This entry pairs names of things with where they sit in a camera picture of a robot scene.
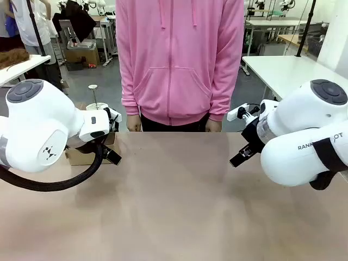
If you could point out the grey flat box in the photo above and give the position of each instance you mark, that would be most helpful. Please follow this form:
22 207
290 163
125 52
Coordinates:
81 44

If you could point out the brown cardboard cup carrier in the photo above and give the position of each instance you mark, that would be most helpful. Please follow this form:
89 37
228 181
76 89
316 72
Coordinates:
81 157

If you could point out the person in blue top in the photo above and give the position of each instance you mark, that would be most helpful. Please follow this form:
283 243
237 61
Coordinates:
6 24

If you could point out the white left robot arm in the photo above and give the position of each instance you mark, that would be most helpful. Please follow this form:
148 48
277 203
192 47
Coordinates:
35 127

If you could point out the white round stand with pole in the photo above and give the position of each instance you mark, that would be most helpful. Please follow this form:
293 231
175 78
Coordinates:
93 93

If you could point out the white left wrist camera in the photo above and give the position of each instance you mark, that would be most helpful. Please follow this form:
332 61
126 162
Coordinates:
114 114

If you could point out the large white side table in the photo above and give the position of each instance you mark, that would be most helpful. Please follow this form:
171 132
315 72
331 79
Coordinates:
288 70

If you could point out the metal frame cart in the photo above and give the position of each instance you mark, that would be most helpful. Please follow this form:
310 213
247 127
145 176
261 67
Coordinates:
107 38

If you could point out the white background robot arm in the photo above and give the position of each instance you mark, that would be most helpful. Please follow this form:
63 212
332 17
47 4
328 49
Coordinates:
288 4

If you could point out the person in white coat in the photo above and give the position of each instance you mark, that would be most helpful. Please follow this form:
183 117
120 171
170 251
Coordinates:
30 24

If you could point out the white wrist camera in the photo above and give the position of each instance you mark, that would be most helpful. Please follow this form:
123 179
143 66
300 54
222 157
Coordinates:
239 112
114 114

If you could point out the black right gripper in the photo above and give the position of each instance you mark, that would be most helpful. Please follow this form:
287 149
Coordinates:
253 133

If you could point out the brown furry wig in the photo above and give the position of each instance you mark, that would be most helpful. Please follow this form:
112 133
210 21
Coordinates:
12 57

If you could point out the person's right hand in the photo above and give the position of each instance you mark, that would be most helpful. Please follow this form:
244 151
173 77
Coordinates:
134 123

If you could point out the brown cardboard box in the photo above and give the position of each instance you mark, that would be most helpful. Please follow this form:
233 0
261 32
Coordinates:
83 56

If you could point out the black hanging jacket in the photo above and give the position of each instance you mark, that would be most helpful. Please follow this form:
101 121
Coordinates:
74 19

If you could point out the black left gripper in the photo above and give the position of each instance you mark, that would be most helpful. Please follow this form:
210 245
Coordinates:
85 144

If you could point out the white background table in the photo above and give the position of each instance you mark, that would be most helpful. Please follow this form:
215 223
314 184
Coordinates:
272 25

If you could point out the person's left hand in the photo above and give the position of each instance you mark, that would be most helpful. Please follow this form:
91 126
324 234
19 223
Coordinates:
214 126

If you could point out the black camera pole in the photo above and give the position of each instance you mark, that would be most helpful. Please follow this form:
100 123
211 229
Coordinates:
305 30
36 27

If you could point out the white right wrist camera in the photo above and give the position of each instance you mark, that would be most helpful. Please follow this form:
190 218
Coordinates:
239 112

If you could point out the person's right forearm pink sleeve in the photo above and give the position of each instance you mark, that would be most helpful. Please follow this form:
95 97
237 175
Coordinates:
130 87

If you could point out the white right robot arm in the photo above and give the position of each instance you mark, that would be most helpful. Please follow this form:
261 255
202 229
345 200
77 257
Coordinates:
304 136

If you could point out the white table with metal leg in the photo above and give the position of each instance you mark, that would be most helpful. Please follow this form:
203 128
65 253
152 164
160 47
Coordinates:
19 68

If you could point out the person in pink hoodie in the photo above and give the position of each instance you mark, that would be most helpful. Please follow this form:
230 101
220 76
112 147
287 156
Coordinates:
178 59

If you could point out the person's left forearm pink sleeve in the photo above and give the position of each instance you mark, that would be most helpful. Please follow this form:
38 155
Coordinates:
221 92

